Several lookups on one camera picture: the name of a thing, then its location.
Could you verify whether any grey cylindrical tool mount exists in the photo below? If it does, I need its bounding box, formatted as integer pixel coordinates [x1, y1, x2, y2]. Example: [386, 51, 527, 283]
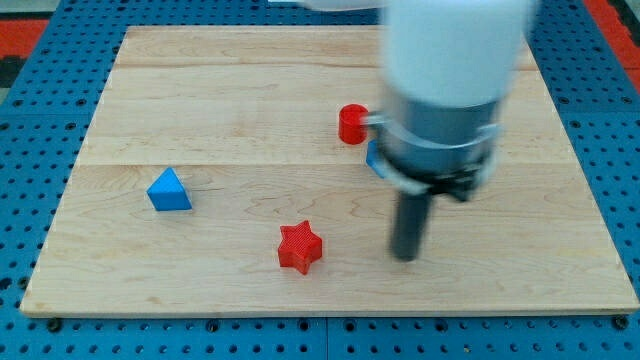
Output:
[366, 85, 501, 202]

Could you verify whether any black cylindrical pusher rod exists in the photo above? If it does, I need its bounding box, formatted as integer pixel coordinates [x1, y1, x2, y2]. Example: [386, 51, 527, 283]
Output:
[389, 192, 432, 262]

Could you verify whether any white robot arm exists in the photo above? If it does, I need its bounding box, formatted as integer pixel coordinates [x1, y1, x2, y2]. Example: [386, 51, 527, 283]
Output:
[293, 0, 538, 262]

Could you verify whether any blue cube block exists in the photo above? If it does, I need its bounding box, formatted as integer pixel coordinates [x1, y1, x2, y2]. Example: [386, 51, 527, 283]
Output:
[365, 140, 385, 179]

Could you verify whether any blue triangle block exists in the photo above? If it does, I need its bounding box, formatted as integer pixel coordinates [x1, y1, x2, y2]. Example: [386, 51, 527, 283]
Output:
[146, 167, 192, 211]

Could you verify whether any red cylinder block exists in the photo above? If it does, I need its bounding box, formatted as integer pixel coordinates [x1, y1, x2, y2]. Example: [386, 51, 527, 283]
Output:
[338, 104, 368, 145]

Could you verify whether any red star block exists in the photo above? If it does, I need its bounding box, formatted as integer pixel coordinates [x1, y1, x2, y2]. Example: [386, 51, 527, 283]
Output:
[277, 220, 323, 275]

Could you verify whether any light wooden board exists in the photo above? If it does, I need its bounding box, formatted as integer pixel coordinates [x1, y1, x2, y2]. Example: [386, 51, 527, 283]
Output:
[20, 26, 639, 318]

